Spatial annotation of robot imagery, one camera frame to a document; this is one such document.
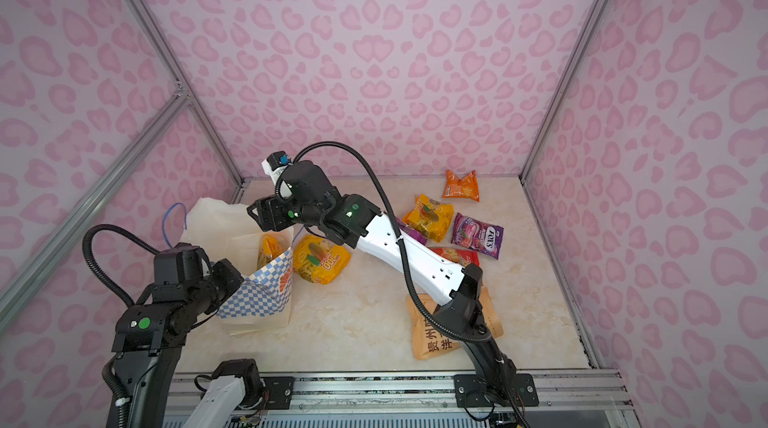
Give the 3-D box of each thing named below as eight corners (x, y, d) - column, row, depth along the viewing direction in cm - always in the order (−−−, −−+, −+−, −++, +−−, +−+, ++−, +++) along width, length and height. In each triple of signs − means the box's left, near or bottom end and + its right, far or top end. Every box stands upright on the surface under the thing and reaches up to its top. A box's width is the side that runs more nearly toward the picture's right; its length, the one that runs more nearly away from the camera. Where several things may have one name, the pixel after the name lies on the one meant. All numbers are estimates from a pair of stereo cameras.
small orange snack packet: (443, 201, 114) (444, 195, 111) (439, 176, 122) (440, 170, 120) (479, 201, 114) (481, 195, 111) (473, 176, 122) (475, 170, 120)
